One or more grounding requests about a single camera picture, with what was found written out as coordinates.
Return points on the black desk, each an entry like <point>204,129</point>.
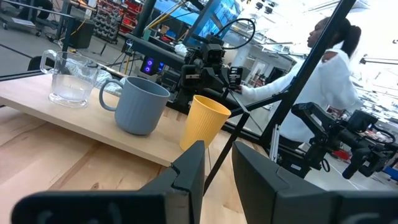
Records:
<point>155,49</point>

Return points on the black box purple lights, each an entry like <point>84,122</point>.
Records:
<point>149,63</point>

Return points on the black device white stripes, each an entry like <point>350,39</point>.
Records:
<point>235,77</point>

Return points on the black floor box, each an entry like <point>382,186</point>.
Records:
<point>81,34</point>

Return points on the blue screen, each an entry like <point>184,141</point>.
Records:
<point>224,12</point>

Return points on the red parts bin rack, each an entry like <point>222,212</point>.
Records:
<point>130,9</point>

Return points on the clear glass mug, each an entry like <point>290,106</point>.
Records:
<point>71,90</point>

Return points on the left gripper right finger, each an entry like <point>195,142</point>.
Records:
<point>264,193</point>

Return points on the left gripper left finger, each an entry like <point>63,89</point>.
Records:
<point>180,186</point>

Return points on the metal cart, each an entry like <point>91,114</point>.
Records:
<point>21,23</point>

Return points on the person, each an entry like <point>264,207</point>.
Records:
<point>335,81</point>

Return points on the grey ribbed mug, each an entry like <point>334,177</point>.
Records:
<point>140,109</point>

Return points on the yellow ribbed cup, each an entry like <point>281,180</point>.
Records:
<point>202,124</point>

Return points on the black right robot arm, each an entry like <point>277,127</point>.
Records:
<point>311,146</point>

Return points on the black table rig frame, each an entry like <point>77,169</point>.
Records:
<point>312,62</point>

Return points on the wooden shelf black metal frame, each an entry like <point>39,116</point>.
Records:
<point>93,124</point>

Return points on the white cloth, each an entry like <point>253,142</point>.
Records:
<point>109,74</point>

